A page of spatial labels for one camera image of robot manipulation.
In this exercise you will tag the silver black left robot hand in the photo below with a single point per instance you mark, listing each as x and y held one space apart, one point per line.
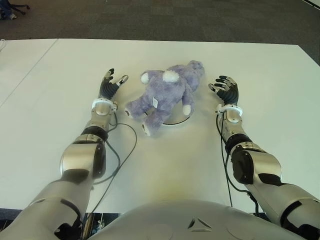
107 87

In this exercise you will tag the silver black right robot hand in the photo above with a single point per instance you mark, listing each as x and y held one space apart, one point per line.
228 95

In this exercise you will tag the purple plush bear doll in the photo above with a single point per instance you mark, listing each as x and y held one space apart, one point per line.
162 95

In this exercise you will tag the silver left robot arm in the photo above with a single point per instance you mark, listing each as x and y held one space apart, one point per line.
80 157

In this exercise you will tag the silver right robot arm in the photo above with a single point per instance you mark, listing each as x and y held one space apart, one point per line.
265 162

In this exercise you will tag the white plate with black rim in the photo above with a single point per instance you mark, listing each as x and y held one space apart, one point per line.
178 116

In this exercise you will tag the black office chair base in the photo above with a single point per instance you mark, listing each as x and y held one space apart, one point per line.
21 6

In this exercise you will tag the white sneaker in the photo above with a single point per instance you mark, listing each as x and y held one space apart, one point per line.
12 16

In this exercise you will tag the grey robot torso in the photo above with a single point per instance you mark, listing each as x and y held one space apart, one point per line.
175 220

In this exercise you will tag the chrome support pole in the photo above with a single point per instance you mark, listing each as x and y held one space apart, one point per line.
88 225

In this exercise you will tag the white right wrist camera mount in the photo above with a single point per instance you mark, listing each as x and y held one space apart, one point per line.
232 108

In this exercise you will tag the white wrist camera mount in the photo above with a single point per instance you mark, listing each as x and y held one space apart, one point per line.
232 108
102 102

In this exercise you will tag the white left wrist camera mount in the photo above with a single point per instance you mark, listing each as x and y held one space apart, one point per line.
102 102

